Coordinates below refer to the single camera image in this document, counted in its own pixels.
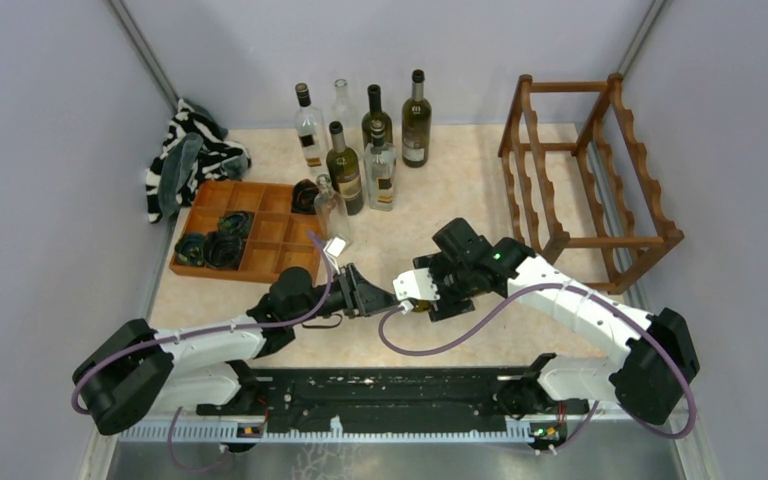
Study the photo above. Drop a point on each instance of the clear square spirit bottle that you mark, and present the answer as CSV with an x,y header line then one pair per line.
x,y
310,129

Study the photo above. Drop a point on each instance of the dark green wine bottle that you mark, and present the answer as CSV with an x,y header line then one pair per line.
x,y
416,124

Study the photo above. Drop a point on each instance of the olive wine bottle grey cap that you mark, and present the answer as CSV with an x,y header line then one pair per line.
x,y
421,305

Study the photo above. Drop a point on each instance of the black rolled sock top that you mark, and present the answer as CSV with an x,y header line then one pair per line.
x,y
303,197

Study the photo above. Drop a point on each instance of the grey blue cloth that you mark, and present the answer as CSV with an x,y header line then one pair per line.
x,y
175,171

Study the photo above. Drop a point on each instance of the brown wooden wine rack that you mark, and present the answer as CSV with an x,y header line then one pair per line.
x,y
531,197

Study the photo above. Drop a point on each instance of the dark rolled sock front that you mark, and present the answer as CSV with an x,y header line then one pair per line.
x,y
223,250

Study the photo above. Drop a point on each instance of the dark wine bottle black cap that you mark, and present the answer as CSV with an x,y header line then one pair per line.
x,y
375,112

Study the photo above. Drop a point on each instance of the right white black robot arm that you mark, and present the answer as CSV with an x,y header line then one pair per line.
x,y
648,359

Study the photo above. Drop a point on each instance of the zebra striped cloth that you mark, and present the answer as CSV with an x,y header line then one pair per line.
x,y
219,159

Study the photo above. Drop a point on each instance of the dark rolled sock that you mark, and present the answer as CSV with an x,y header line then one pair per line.
x,y
223,250
237,223

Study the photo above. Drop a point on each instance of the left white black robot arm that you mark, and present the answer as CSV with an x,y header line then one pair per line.
x,y
140,370

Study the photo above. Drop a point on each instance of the teal rolled sock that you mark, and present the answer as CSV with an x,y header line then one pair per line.
x,y
189,250

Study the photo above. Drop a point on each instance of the dark rolled sock middle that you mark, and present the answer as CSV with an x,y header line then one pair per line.
x,y
237,223

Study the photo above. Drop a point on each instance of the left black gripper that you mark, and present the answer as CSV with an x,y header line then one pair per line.
x,y
357,302

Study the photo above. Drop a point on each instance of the green wine bottle silver neck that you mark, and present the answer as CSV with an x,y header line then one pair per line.
x,y
344,170

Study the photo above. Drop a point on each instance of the slim clear glass bottle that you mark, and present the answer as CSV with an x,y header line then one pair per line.
x,y
331,211

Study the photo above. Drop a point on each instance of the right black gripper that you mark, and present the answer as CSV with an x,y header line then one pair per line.
x,y
447,304

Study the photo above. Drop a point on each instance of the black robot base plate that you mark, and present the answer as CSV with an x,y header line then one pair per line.
x,y
415,400

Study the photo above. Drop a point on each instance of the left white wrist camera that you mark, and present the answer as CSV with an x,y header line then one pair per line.
x,y
334,247

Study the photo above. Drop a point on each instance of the grey cable comb strip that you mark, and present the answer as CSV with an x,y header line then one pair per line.
x,y
229,432

